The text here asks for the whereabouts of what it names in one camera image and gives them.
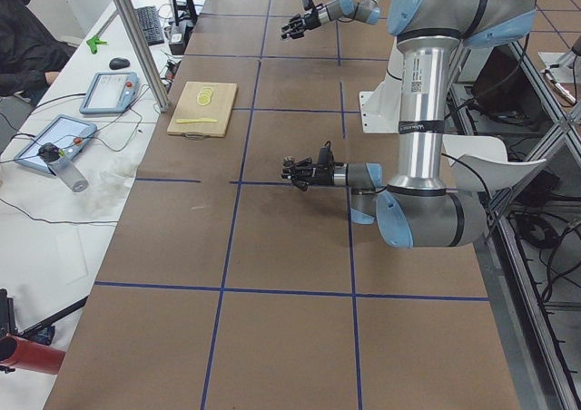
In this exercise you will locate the person in black jacket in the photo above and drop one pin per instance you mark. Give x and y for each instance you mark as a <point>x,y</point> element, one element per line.
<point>31,58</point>

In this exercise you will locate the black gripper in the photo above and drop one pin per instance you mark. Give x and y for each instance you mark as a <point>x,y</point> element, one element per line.
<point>323,174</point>
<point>310,19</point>

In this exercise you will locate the lower teach pendant tablet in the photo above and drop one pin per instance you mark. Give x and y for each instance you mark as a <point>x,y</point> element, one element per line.
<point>65,132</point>

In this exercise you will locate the black computer mouse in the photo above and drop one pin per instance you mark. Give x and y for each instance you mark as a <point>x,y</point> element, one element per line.
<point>118,63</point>

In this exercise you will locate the upper teach pendant tablet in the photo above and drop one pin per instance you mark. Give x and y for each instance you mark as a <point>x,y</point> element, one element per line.
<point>110,93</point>

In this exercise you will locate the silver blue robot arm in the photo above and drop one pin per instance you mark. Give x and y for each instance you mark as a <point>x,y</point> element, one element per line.
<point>414,208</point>
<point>365,11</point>

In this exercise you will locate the white plastic chair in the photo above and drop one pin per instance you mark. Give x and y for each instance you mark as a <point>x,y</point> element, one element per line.
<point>487,155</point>

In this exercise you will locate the clear water bottle black cap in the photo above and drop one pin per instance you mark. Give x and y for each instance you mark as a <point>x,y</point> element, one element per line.
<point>62,166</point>

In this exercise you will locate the aluminium frame post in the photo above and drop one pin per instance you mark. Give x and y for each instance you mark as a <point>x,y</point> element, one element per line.
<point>143,52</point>

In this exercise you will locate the teach pendant tablet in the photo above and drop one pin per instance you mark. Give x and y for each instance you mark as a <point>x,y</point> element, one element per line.
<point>65,132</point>
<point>110,93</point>

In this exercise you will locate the red cylinder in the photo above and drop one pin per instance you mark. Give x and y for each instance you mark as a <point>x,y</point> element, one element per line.
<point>20,353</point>

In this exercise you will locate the green plastic clamp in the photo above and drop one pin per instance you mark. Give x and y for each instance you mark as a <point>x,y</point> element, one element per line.
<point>94,42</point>

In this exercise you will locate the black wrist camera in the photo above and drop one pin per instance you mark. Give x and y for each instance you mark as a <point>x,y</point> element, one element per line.
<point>325,157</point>
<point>308,4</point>

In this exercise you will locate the wooden cutting board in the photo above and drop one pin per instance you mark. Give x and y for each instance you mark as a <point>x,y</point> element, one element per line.
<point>223,97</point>

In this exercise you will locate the black keyboard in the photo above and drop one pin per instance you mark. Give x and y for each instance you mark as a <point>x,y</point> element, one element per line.
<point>148,19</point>

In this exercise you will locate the steel measuring jigger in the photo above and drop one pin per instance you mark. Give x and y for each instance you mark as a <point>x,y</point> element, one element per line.
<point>288,161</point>

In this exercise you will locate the yellow plastic knife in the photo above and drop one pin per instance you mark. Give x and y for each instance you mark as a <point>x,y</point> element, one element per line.
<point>196,120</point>

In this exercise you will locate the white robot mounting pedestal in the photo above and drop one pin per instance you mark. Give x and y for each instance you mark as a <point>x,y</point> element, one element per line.
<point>380,109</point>

